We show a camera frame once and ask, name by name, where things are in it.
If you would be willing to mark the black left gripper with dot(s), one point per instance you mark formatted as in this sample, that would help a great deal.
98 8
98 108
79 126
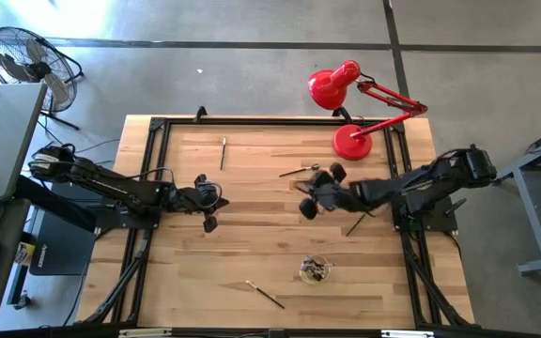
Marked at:
186 199

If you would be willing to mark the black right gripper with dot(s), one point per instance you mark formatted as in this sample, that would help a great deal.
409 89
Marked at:
352 197

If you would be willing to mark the black makeup brush dark head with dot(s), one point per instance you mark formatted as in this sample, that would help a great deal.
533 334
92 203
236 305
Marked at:
296 171

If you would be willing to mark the black makeup brush silver ferrule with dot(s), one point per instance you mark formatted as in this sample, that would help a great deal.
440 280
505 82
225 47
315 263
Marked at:
317 276
328 265

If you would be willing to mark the long black brush pale tip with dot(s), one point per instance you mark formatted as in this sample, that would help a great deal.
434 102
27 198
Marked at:
266 295

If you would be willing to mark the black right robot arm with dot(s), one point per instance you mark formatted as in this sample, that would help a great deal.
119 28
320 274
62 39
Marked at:
439 180

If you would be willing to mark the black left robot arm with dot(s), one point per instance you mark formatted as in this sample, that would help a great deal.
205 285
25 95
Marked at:
111 185

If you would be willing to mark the red desk lamp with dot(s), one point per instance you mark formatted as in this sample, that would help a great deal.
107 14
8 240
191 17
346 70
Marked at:
350 143

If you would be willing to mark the white label strip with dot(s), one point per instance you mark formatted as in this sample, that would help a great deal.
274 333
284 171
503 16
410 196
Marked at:
409 333
146 332

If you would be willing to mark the black floor fan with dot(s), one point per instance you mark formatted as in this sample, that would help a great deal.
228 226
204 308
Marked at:
35 70

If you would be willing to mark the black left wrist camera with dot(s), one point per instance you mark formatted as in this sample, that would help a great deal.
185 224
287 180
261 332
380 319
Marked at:
207 195

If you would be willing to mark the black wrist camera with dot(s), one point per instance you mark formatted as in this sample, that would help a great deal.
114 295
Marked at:
331 197
207 195

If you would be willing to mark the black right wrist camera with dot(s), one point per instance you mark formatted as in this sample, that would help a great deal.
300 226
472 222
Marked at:
331 197

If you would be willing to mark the black frame hook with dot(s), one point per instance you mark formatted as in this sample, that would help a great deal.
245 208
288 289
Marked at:
343 114
200 114

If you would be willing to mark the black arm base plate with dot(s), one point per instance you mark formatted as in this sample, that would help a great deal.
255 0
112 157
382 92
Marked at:
111 218
444 220

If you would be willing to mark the grey metal table frame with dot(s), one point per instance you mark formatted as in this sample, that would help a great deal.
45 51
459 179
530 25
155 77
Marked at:
531 211

